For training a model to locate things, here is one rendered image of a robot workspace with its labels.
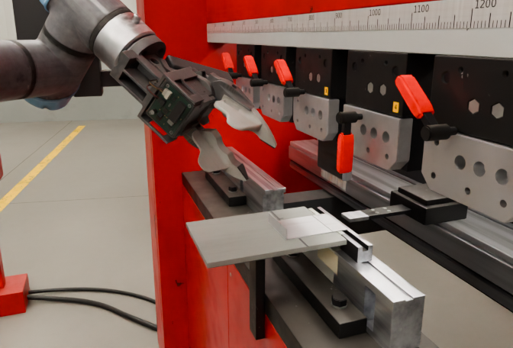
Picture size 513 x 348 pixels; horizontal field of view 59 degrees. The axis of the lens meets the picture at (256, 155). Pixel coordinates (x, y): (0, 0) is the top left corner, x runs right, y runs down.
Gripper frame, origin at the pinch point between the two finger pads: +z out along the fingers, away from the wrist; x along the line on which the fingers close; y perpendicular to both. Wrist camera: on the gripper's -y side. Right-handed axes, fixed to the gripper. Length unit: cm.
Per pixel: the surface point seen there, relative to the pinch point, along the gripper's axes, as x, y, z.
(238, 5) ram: -6, -66, -37
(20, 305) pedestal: -199, -80, -51
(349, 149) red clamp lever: 3.7, -14.9, 8.8
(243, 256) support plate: -21.1, -9.5, 8.4
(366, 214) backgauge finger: -11.8, -35.4, 21.5
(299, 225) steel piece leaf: -18.5, -25.0, 12.7
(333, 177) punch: -8.5, -30.6, 11.2
